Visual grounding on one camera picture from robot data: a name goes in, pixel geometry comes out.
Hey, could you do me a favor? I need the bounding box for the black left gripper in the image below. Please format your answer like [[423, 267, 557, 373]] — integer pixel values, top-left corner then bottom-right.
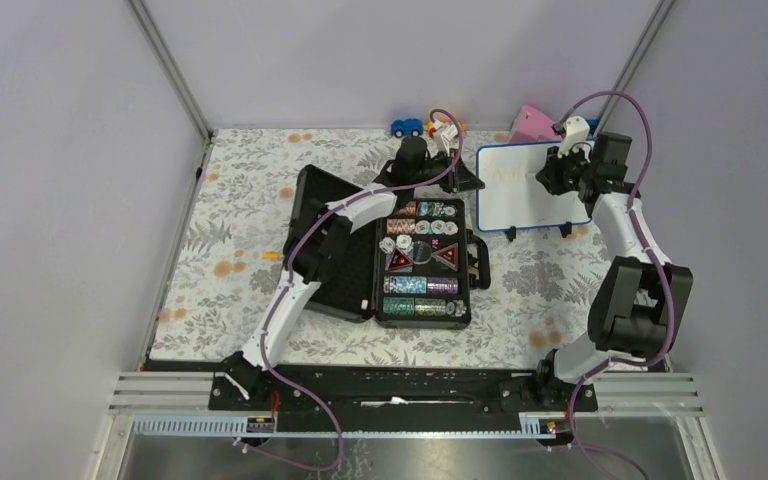
[[409, 149, 482, 194]]

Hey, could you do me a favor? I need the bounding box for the blue framed whiteboard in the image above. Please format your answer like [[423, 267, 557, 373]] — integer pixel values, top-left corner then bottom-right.
[[475, 142, 591, 232]]

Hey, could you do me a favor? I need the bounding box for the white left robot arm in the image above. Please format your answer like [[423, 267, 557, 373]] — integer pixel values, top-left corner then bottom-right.
[[223, 133, 464, 411]]

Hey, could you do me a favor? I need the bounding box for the pink box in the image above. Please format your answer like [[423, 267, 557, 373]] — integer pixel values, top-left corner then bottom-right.
[[508, 104, 561, 144]]

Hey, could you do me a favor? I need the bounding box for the orange toy car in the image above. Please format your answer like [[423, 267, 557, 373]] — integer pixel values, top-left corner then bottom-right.
[[423, 120, 441, 138]]

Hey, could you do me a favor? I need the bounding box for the blue toy car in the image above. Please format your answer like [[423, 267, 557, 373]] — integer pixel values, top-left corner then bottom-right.
[[390, 118, 425, 138]]

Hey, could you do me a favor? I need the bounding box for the clear dealer button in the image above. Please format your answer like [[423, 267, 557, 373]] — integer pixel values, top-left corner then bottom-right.
[[412, 241, 433, 265]]

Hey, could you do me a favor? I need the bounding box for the black poker chip case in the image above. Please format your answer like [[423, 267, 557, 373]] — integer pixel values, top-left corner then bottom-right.
[[289, 165, 491, 330]]

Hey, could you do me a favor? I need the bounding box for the red triangle all-in marker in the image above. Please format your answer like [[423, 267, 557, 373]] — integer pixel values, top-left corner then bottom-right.
[[385, 248, 414, 273]]

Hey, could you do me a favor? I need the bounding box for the floral table cloth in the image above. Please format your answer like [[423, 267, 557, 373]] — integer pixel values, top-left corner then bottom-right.
[[147, 129, 610, 369]]

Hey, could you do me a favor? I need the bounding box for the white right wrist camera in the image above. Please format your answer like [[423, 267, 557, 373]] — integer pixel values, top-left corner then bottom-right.
[[552, 115, 590, 158]]

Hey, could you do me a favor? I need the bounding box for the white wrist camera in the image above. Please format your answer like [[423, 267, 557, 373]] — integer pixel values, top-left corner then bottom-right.
[[433, 122, 460, 153], [552, 115, 590, 158]]

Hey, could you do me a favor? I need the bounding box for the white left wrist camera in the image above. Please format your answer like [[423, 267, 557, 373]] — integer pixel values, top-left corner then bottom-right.
[[433, 122, 460, 153]]

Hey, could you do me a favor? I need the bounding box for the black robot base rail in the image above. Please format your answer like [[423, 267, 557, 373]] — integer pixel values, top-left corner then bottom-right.
[[208, 360, 598, 434]]

